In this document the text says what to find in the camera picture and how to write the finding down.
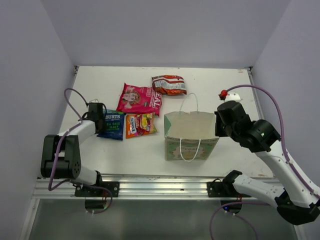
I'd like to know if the blue Burts crisps bag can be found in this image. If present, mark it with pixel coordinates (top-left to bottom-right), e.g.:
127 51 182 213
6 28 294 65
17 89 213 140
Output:
97 109 126 141

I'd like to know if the pink Real crisps bag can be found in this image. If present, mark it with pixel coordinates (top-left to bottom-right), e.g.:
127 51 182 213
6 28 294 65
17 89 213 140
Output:
116 83 162 117

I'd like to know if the green printed paper bag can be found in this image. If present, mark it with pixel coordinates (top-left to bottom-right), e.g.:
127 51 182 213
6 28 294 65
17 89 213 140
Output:
163 104 220 162

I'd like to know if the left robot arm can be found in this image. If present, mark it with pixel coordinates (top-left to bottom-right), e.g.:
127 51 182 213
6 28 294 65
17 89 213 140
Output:
40 102 107 197

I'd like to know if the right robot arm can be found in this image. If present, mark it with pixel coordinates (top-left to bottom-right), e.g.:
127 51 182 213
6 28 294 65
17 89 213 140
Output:
215 100 320 226

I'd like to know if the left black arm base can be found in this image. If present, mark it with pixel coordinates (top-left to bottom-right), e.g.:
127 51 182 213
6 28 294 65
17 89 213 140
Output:
74 181 120 198

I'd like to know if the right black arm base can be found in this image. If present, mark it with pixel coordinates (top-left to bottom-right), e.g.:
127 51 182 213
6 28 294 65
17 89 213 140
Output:
206 178 237 198

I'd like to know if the orange Fox's candy bag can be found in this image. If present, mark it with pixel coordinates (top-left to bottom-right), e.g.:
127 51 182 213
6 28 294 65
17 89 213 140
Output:
125 112 158 139

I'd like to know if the red orange snack bag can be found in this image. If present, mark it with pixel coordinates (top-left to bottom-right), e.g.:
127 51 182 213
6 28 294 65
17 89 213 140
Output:
151 74 187 96

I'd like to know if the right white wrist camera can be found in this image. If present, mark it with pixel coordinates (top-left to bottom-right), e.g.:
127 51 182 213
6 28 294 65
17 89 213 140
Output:
224 91 242 103

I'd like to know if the aluminium rail frame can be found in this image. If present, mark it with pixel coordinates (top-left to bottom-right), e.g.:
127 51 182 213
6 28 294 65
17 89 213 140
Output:
31 174 222 200

